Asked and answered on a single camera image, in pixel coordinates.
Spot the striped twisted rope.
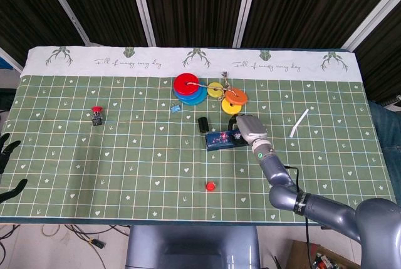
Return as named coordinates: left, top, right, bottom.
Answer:
left=187, top=71, right=239, bottom=100

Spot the teal wooden ring disc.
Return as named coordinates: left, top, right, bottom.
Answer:
left=178, top=82, right=208, bottom=106

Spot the white bent plastic strip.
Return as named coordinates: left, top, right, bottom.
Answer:
left=289, top=108, right=310, bottom=139

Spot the blue denim fabric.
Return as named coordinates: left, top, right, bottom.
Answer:
left=369, top=101, right=401, bottom=201

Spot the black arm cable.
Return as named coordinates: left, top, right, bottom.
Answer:
left=283, top=165, right=314, bottom=269

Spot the brown cardboard box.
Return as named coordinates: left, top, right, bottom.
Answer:
left=286, top=240, right=361, bottom=269

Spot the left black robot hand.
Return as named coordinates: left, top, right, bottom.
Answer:
left=0, top=133, right=29, bottom=203

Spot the orange wooden ring disc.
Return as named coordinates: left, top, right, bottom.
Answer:
left=224, top=88, right=249, bottom=106

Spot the blue floral glasses case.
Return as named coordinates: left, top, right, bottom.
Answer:
left=205, top=129, right=253, bottom=152

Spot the blue grey robot torso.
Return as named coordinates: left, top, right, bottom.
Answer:
left=125, top=225, right=261, bottom=269

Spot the red emergency stop button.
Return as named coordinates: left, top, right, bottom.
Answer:
left=91, top=105, right=104, bottom=127

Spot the red wooden ring disc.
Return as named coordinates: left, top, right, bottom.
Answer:
left=174, top=73, right=199, bottom=95

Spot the bright yellow wooden ring disc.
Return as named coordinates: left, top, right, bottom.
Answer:
left=221, top=98, right=242, bottom=116

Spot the white table leg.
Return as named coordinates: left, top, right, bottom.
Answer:
left=233, top=0, right=261, bottom=48
left=0, top=46, right=23, bottom=74
left=127, top=0, right=157, bottom=47
left=342, top=0, right=401, bottom=52
left=37, top=0, right=92, bottom=47

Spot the olive yellow wooden ring disc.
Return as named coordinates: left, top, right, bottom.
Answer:
left=207, top=82, right=224, bottom=98

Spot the blue wooden ring disc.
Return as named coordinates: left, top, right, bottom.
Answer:
left=174, top=80, right=204, bottom=100

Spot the tangled black floor cable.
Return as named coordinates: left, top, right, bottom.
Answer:
left=0, top=224, right=131, bottom=251

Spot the green grid tablecloth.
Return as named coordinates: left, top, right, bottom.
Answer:
left=0, top=46, right=401, bottom=226

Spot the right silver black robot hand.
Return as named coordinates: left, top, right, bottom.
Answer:
left=227, top=113, right=269, bottom=146

